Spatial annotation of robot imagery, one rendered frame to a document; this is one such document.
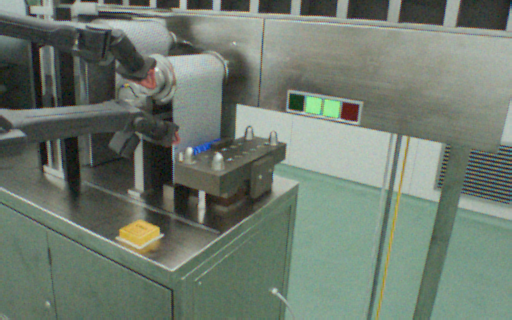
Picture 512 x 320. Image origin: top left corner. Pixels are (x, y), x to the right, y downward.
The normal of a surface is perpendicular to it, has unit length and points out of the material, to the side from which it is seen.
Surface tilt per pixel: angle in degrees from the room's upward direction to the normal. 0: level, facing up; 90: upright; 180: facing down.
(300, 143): 90
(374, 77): 90
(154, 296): 90
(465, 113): 90
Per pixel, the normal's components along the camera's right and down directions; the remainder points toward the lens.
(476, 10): -0.51, 0.22
